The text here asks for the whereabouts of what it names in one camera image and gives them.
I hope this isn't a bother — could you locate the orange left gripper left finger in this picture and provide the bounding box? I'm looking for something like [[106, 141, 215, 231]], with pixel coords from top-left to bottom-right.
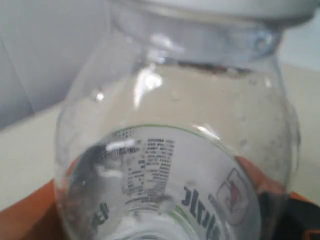
[[0, 180, 66, 240]]

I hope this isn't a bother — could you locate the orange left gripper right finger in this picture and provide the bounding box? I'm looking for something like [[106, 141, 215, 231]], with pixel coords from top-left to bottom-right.
[[236, 156, 320, 240]]

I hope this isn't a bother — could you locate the clear plastic bottle white cap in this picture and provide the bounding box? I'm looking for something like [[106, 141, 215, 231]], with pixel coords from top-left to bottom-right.
[[55, 0, 318, 240]]

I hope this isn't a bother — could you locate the grey wrinkled backdrop cloth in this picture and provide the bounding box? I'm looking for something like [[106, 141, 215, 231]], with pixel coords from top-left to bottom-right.
[[0, 0, 107, 128]]

